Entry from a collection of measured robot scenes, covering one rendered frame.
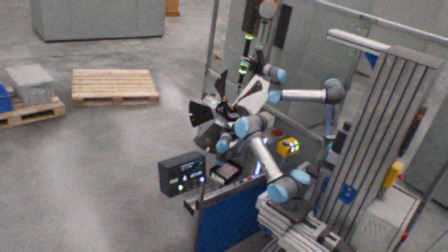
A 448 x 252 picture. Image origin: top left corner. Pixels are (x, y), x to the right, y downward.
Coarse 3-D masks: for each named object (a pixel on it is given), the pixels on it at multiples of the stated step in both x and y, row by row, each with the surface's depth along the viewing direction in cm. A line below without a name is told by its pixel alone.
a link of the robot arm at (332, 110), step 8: (328, 80) 223; (336, 80) 220; (328, 104) 225; (336, 104) 223; (328, 112) 228; (336, 112) 226; (328, 120) 231; (336, 120) 229; (328, 128) 233; (336, 128) 232; (328, 136) 235
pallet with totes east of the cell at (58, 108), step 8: (8, 88) 449; (16, 96) 437; (16, 104) 418; (48, 104) 430; (56, 104) 433; (8, 112) 399; (16, 112) 402; (24, 112) 405; (32, 112) 410; (56, 112) 431; (64, 112) 439; (8, 120) 394; (16, 120) 401; (24, 120) 412; (32, 120) 415; (0, 128) 392
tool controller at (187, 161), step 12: (180, 156) 195; (192, 156) 194; (204, 156) 195; (168, 168) 181; (180, 168) 186; (192, 168) 192; (204, 168) 198; (168, 180) 183; (180, 180) 188; (192, 180) 194; (204, 180) 200; (168, 192) 186; (180, 192) 190
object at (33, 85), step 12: (12, 72) 420; (24, 72) 425; (36, 72) 431; (12, 84) 432; (24, 84) 398; (36, 84) 407; (48, 84) 418; (24, 96) 406; (36, 96) 416; (48, 96) 427
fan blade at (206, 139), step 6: (210, 126) 260; (216, 126) 260; (204, 132) 259; (210, 132) 259; (216, 132) 259; (204, 138) 258; (210, 138) 258; (216, 138) 259; (198, 144) 258; (204, 144) 258; (210, 144) 258; (204, 150) 257; (210, 150) 257
